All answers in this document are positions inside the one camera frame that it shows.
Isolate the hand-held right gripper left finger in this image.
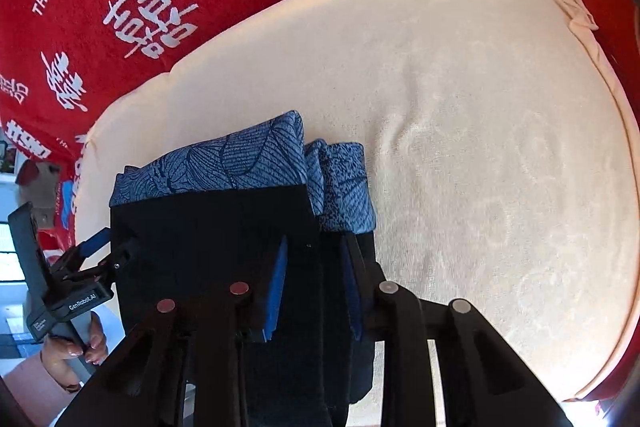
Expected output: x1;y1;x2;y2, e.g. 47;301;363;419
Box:
55;234;290;427

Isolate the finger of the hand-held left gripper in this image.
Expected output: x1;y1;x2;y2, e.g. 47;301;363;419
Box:
97;238;142;282
62;228;112;269

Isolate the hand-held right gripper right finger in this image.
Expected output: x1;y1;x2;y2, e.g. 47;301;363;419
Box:
341;234;576;427

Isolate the dark navy pants blue waistband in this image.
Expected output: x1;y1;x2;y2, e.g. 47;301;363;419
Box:
109;109;377;427

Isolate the person's left forearm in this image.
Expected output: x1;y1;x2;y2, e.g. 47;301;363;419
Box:
0;349;83;425

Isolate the person's left hand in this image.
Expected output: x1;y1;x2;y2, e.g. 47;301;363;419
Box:
41;311;109;394

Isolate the white shelf unit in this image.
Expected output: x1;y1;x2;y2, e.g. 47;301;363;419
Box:
0;171;32;348

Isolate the red and blue packet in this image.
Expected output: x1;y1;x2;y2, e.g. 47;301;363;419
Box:
41;179;77;260

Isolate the cream round table mat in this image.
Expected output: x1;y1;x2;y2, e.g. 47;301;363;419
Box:
72;0;640;403

